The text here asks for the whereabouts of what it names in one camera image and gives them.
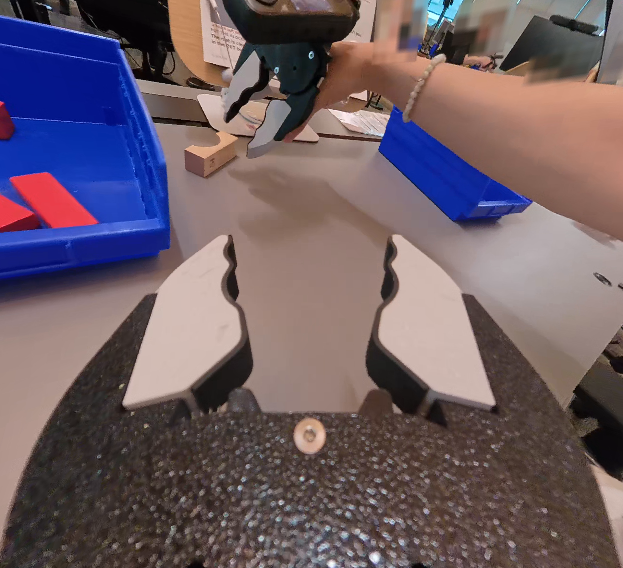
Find black office chair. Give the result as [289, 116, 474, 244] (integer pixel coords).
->
[569, 330, 623, 474]

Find red plank block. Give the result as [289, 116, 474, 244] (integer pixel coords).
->
[9, 171, 99, 229]

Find natural wooden arch block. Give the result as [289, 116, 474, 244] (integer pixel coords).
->
[184, 131, 239, 178]

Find red rectangular block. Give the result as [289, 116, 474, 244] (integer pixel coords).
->
[0, 193, 42, 233]

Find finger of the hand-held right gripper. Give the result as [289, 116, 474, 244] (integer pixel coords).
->
[246, 98, 292, 160]
[224, 53, 280, 123]

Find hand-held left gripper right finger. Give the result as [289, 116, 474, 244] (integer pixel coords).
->
[365, 235, 497, 417]

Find person's right hand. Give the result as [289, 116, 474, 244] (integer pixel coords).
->
[281, 42, 421, 144]

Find black webcam bar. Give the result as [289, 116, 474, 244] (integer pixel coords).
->
[549, 14, 600, 36]

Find black monitor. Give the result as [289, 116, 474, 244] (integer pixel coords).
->
[499, 16, 609, 84]

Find person's right forearm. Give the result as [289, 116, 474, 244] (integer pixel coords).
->
[406, 56, 623, 240]

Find blue plastic bin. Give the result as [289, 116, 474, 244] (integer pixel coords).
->
[0, 15, 171, 282]
[379, 106, 533, 223]

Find white document stand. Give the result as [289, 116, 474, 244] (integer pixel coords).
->
[197, 0, 320, 144]

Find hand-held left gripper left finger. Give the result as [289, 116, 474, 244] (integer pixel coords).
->
[122, 235, 255, 412]

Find printed paper leaflet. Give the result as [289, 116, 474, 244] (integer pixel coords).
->
[328, 108, 392, 138]

